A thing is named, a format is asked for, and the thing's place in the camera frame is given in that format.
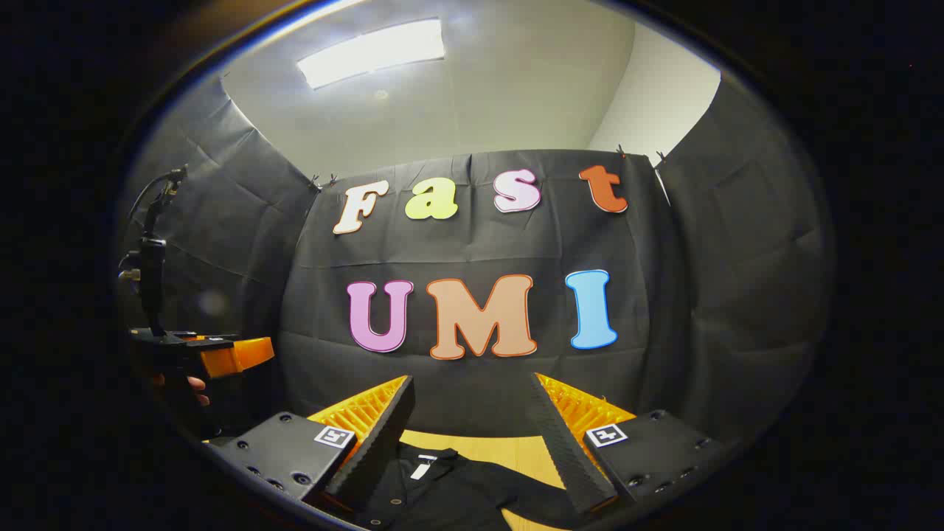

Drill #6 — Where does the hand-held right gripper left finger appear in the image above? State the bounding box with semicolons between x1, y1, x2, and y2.
203;375;416;517

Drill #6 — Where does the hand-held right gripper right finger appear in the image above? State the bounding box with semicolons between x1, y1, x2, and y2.
528;372;738;517

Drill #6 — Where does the black button shirt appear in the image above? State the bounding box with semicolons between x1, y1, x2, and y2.
345;441;591;531

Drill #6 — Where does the black backdrop cloth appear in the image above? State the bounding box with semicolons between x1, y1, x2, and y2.
122;74;834;447

